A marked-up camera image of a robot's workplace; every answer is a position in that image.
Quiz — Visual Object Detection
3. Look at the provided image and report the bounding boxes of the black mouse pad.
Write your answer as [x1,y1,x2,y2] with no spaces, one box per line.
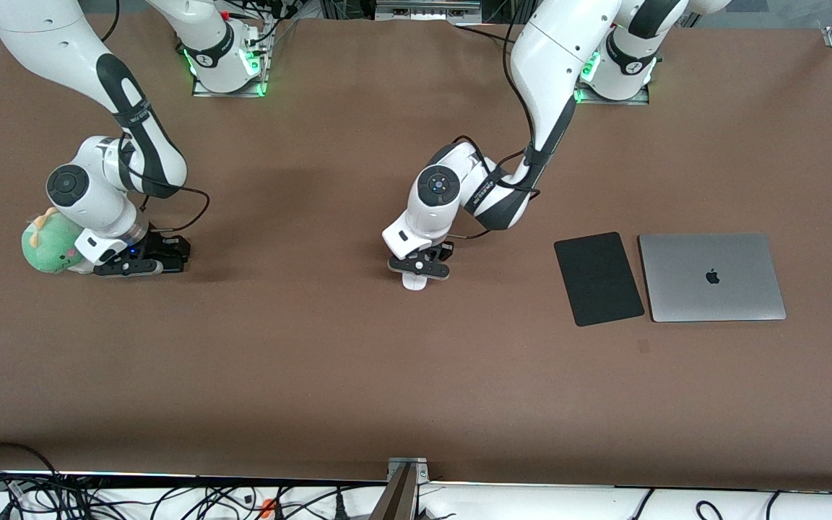
[553,231,646,328]

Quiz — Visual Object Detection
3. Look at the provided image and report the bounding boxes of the black cable on table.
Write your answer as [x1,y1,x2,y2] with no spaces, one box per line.
[454,24,516,46]

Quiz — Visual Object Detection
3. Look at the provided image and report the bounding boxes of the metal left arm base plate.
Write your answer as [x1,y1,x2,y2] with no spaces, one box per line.
[573,69,651,106]

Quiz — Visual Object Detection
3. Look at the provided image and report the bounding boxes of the green dinosaur plush toy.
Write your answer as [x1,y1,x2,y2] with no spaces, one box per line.
[21,207,88,275]

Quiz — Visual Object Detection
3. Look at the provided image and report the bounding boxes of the thick black looped floor cable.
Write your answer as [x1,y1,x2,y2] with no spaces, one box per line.
[0,442,63,493]

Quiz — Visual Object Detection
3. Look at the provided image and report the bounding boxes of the grey metal frame beam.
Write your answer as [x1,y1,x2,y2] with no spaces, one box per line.
[375,0,482,22]

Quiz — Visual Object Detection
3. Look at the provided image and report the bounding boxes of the metal table edge bracket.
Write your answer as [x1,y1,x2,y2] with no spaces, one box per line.
[387,457,429,483]

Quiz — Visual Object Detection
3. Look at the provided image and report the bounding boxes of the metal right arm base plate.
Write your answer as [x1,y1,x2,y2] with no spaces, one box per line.
[191,43,267,98]

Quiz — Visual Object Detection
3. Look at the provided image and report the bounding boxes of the tangled black floor cables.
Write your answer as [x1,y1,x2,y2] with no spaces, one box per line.
[0,473,388,520]

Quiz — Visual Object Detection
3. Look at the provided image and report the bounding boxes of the silver closed laptop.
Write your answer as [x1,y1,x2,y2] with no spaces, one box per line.
[638,232,787,323]

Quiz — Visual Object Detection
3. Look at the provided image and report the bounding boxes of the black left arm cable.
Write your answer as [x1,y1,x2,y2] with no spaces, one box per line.
[452,18,543,239]

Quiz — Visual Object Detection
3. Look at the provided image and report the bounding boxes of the dark camera support post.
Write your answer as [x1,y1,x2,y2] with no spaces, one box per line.
[369,462,420,520]

